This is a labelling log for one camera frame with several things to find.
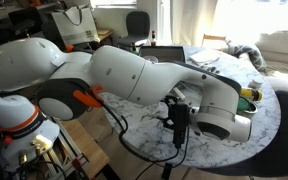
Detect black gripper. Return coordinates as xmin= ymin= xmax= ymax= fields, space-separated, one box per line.
xmin=162 ymin=95 xmax=191 ymax=149

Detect grey patterned gloves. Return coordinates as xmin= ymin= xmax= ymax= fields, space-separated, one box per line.
xmin=205 ymin=65 xmax=222 ymax=75

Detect white paper stack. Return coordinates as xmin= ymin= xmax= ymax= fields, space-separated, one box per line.
xmin=188 ymin=48 xmax=221 ymax=66

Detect dark blue cardboard box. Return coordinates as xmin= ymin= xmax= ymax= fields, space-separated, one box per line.
xmin=139 ymin=45 xmax=187 ymax=64

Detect green bottle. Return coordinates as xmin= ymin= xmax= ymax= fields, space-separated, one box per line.
xmin=130 ymin=41 xmax=140 ymax=55

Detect small white jar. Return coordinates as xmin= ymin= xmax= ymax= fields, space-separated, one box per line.
xmin=248 ymin=78 xmax=264 ymax=91

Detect hot sauce bottle red cap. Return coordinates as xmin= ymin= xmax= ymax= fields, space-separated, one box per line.
xmin=150 ymin=30 xmax=158 ymax=47

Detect small wooden chair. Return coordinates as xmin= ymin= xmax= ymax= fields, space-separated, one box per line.
xmin=201 ymin=33 xmax=228 ymax=51

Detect grey striped blanket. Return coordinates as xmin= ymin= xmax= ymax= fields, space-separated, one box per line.
xmin=221 ymin=41 xmax=268 ymax=73

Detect beige curtain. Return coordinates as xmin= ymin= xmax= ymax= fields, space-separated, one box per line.
xmin=169 ymin=0 xmax=219 ymax=48

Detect black office chair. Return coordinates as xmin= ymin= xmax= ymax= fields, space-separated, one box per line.
xmin=115 ymin=10 xmax=151 ymax=48

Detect small wooden side table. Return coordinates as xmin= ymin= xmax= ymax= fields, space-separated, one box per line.
xmin=97 ymin=28 xmax=114 ymax=43

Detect metal robot stand with clamps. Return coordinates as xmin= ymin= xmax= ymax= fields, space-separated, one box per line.
xmin=17 ymin=119 xmax=92 ymax=180

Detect white sofa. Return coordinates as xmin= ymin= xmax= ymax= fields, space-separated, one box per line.
xmin=254 ymin=29 xmax=288 ymax=101

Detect white paper shopping bag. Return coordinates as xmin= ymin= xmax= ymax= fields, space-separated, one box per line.
xmin=50 ymin=3 xmax=100 ymax=48

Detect dark grey metal-leg chair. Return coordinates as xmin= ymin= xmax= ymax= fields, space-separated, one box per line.
xmin=40 ymin=19 xmax=67 ymax=44

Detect black table pedestal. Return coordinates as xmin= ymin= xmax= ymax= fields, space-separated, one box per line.
xmin=160 ymin=162 xmax=173 ymax=180

